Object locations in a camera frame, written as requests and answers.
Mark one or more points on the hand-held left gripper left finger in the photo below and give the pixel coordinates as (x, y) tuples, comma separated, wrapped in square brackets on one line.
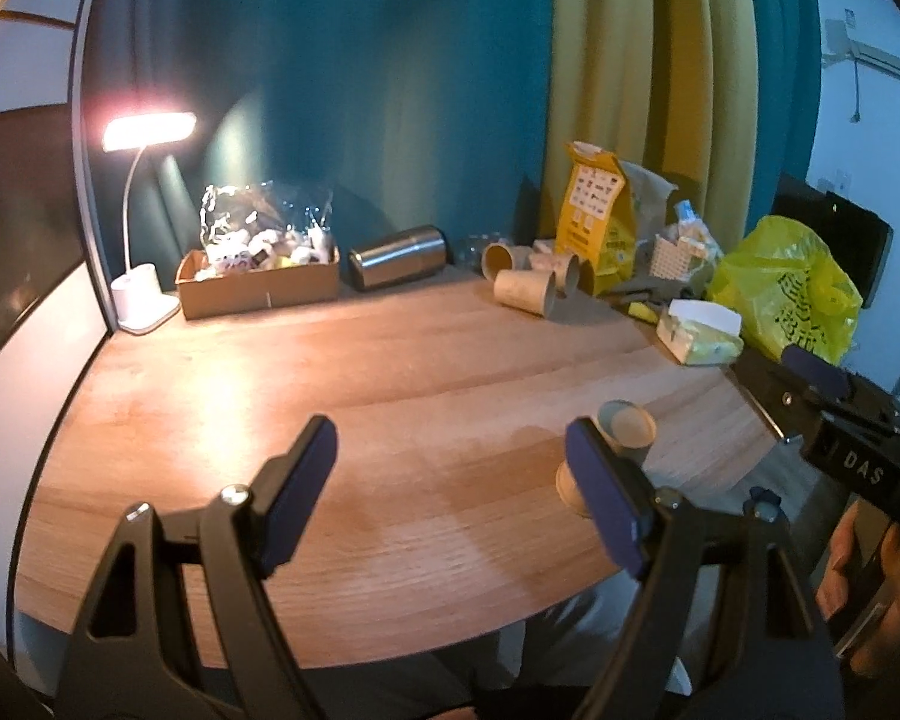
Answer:
[(300, 499)]

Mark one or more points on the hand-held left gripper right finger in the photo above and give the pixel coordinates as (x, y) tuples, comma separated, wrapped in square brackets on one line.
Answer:
[(604, 499)]

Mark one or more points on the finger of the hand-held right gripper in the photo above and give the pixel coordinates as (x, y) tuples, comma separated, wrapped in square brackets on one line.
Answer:
[(814, 370), (769, 390)]

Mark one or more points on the brown paper cup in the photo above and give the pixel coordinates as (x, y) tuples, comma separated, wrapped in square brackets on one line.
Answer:
[(628, 431), (562, 270), (499, 257), (525, 289)]

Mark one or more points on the clear plastic cup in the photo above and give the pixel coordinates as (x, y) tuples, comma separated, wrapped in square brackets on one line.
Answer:
[(471, 247)]

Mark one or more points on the person's right hand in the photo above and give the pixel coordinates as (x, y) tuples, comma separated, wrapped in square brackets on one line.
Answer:
[(844, 570)]

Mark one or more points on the yellow plastic bag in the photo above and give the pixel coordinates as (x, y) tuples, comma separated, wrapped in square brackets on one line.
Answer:
[(787, 289)]

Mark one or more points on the tissue pack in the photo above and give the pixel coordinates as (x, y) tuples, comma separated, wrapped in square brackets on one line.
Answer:
[(697, 330)]

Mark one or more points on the person's grey pants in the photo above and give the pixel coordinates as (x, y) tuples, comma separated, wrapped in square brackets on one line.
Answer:
[(570, 630)]

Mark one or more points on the black monitor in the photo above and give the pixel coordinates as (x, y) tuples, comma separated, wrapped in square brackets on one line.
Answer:
[(832, 229)]

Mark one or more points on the white woven basket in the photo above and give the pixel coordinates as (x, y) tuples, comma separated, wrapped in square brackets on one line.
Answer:
[(675, 259)]

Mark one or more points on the cardboard box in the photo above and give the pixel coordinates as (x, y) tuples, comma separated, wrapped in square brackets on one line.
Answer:
[(259, 286)]

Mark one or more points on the grey paper bag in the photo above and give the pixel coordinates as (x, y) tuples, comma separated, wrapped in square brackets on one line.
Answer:
[(651, 191)]

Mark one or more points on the yellow paper bag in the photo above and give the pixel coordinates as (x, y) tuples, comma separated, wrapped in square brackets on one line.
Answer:
[(596, 217)]

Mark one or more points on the white desk lamp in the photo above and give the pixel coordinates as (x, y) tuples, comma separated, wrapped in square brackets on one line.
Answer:
[(144, 292)]

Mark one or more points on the stainless steel tumbler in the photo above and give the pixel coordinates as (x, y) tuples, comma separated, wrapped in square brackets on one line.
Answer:
[(397, 255)]

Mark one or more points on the clear plastic snack bag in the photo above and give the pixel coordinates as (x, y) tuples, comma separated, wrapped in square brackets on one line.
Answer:
[(266, 221)]

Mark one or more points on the yellow curtain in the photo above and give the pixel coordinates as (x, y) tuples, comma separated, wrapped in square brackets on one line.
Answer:
[(637, 60)]

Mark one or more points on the teal curtain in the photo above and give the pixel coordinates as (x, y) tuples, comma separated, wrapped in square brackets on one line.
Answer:
[(345, 75)]

